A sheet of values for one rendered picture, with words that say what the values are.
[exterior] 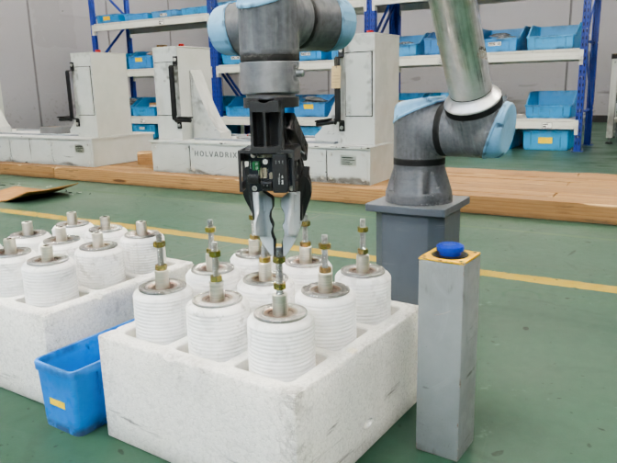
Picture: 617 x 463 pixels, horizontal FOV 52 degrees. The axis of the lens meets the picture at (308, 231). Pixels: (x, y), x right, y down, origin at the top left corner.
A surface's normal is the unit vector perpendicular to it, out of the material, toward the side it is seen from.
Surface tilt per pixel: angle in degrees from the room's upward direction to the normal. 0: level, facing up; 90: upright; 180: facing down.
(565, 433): 0
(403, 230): 90
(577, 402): 0
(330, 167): 90
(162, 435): 90
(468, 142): 120
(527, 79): 90
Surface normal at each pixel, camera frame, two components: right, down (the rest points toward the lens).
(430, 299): -0.56, 0.20
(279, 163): -0.13, 0.23
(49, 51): 0.86, 0.10
